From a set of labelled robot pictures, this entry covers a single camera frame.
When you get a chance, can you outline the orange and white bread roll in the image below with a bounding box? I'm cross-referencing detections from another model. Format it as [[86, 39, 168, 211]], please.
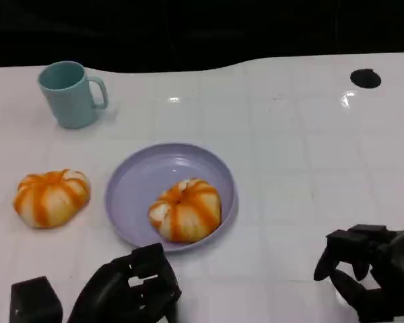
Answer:
[[148, 178, 222, 244], [13, 169, 92, 229]]

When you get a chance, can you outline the black table cable grommet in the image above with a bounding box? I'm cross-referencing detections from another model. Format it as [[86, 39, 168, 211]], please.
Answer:
[[349, 68, 382, 89]]

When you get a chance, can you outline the lilac plate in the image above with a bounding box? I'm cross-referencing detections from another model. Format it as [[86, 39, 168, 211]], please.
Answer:
[[104, 143, 239, 253]]

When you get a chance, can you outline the pale green mug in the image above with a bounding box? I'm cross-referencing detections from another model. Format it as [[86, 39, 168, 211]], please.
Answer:
[[37, 61, 108, 130]]

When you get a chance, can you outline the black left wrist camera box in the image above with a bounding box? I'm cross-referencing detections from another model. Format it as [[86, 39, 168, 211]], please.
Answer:
[[9, 276, 63, 323]]

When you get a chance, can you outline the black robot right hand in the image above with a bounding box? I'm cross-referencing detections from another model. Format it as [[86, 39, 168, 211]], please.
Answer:
[[313, 224, 404, 323]]

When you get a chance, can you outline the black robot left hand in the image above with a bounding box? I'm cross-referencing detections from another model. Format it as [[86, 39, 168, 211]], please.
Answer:
[[66, 242, 182, 323]]

